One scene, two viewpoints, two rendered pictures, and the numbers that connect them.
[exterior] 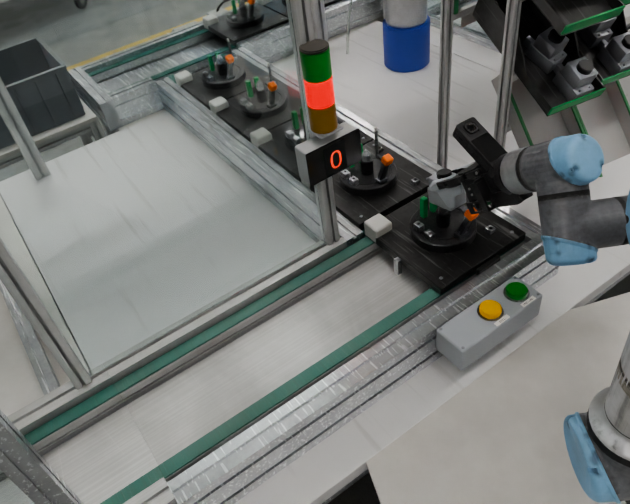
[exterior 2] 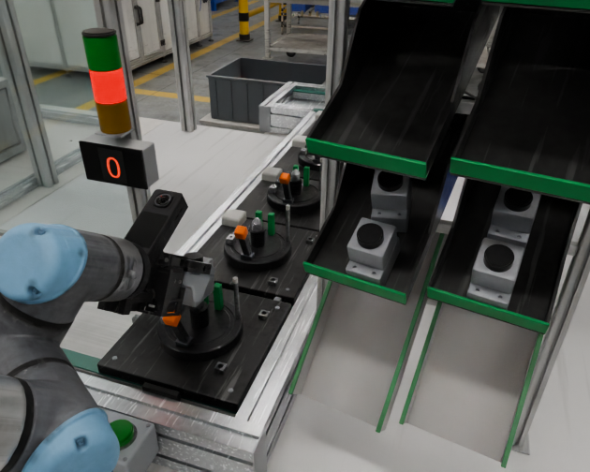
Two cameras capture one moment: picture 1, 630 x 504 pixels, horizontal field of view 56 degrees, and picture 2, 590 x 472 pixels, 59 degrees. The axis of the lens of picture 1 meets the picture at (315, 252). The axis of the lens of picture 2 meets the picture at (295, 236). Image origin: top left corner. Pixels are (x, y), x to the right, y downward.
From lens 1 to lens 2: 1.08 m
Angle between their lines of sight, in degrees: 38
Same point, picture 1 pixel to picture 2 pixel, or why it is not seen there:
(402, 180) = (271, 273)
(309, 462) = not seen: outside the picture
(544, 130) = (376, 317)
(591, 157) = (22, 264)
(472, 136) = (151, 208)
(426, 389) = not seen: hidden behind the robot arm
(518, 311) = not seen: hidden behind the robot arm
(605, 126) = (487, 390)
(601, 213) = not seen: outside the picture
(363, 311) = (75, 333)
